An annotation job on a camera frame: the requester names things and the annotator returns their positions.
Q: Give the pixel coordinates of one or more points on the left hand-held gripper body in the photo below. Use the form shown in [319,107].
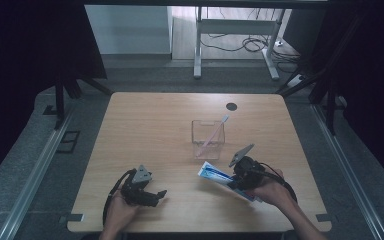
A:
[136,186]

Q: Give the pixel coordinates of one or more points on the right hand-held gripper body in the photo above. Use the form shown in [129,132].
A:
[248,173]

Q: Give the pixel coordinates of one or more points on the blue white toothpaste tube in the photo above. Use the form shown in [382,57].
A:
[215,175]

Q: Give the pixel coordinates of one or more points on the clear plastic container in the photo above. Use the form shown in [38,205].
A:
[208,140]

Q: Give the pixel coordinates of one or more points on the pink toothbrush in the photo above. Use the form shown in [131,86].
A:
[213,135]

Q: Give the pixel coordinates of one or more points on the person's right hand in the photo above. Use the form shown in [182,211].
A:
[273,191]

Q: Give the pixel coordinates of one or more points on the person's left hand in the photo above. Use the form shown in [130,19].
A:
[120,213]

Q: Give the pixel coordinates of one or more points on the black round table grommet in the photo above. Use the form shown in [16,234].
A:
[231,106]

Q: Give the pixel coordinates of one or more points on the white power strip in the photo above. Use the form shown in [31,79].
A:
[296,80]

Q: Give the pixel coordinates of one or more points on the black metal stand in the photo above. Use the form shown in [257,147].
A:
[330,106]
[59,100]

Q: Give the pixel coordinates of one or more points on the dark curtain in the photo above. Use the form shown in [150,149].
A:
[23,66]
[373,83]

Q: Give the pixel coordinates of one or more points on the white cabinet panel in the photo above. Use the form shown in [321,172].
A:
[128,30]

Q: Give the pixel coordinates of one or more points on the black overhead bar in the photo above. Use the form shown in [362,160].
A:
[206,3]

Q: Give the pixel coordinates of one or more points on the black rectangular floor frame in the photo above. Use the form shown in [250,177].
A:
[68,141]

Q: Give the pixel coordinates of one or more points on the aluminium floor rail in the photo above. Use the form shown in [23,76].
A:
[346,173]
[36,173]

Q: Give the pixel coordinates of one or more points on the white desk frame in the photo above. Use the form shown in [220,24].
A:
[236,26]

